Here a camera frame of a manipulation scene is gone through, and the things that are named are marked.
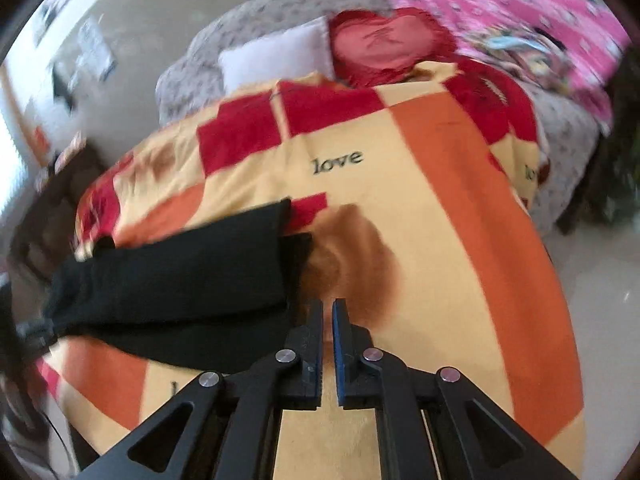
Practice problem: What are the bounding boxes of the pink printed blanket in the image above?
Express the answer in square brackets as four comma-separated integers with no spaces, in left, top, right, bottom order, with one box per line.
[350,0,632,136]

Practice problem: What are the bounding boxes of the white pillow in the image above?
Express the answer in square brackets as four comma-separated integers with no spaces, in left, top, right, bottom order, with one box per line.
[218,16,335,92]

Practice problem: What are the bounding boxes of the orange red checkered blanket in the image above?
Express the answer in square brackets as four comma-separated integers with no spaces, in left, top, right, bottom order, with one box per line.
[37,61,587,480]

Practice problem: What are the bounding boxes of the dark wooden side table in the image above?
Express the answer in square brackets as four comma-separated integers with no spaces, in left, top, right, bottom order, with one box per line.
[9,147,108,281]

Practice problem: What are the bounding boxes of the red heart-shaped cushion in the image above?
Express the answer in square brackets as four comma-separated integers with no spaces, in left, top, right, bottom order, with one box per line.
[327,7,457,88]

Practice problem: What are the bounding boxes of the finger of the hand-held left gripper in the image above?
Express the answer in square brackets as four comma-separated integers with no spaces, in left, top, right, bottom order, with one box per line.
[12,317,60,361]

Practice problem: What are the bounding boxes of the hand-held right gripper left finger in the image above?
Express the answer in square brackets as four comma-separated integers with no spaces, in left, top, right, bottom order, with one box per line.
[75,299,325,480]

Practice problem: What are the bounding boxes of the black pants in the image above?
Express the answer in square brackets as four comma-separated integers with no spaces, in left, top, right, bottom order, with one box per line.
[42,198,315,374]

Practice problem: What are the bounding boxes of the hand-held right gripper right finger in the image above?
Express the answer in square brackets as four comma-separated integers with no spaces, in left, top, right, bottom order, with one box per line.
[332,298,581,480]

